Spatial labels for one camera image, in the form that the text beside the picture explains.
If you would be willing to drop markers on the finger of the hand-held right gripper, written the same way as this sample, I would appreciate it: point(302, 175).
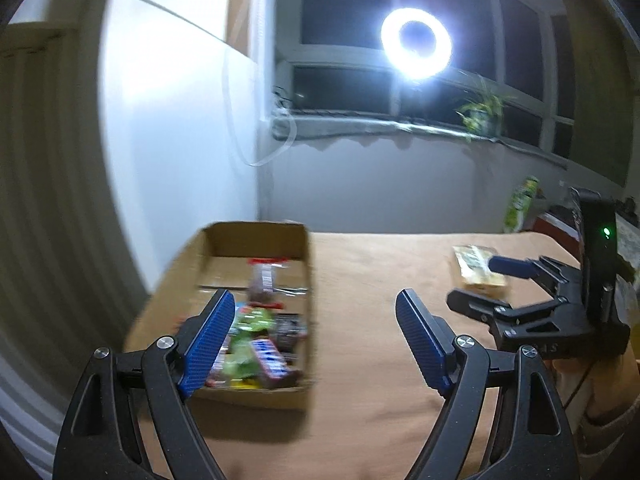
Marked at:
point(475, 305)
point(510, 265)

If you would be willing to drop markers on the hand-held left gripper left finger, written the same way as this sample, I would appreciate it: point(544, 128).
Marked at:
point(207, 345)

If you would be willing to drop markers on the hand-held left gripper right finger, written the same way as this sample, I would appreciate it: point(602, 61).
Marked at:
point(420, 345)

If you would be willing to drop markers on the yellow snack packet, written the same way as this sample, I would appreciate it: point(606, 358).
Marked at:
point(245, 385)
point(472, 265)

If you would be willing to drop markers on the green snack packet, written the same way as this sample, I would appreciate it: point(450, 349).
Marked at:
point(250, 322)

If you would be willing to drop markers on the brown and blue snack bar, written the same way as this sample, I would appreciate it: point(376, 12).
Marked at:
point(270, 357)

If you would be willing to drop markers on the dark snack packet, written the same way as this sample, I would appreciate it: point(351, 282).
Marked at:
point(290, 330)

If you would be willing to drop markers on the clear red-topped snack packet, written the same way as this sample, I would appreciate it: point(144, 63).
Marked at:
point(265, 280)

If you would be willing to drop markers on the cardboard box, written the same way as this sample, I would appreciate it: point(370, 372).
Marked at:
point(235, 237)

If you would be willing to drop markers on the person's right forearm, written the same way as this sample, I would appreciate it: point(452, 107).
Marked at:
point(617, 420)

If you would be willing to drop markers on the person's right hand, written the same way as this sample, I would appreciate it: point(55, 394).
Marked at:
point(575, 380)

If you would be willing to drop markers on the red box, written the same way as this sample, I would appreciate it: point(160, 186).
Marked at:
point(555, 227)

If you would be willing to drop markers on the green bag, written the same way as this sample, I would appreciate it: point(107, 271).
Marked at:
point(520, 205)

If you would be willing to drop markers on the potted plant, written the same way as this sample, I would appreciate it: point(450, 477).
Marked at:
point(480, 110)

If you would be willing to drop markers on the grey insulated pipe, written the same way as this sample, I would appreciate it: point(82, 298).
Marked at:
point(340, 125)

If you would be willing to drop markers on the white cabinet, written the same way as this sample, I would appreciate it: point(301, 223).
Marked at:
point(175, 110)

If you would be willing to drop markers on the window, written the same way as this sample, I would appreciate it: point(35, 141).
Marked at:
point(350, 10)

